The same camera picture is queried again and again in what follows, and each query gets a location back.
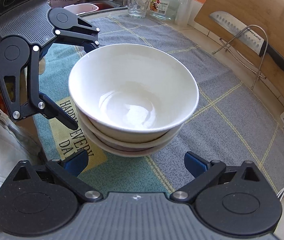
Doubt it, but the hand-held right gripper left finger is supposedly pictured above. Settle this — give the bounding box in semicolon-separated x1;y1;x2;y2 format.
5;149;102;203

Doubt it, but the metal wire rack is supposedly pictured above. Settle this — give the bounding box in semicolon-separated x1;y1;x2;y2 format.
212;24;268;90

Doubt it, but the grey and teal checked towel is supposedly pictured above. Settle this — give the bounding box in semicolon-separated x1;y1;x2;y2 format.
34;14;284;195

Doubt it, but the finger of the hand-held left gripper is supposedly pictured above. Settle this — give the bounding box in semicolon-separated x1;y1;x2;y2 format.
0;45;79;130
54;17;100;53

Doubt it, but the clear glass cup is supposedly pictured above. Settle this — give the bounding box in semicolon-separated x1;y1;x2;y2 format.
127;0;150;19

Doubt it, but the bamboo cutting board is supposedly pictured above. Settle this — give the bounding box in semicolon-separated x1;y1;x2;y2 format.
194;0;284;101

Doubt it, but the person's white jacket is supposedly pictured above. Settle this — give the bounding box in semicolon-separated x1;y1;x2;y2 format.
0;97;43;240

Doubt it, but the tall plastic wrap roll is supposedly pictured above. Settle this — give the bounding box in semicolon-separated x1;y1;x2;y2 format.
179;0;200;26

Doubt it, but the white and red drain basket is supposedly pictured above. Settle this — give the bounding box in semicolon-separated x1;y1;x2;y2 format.
64;3;99;15

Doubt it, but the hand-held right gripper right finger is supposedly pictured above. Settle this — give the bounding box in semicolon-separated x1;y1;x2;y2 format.
171;151;267;203

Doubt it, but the glass jar with dark lid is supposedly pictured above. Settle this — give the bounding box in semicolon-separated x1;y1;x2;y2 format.
150;0;182;22

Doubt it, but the kitchen knife with black handle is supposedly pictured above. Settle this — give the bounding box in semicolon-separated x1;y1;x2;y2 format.
209;11;284;84

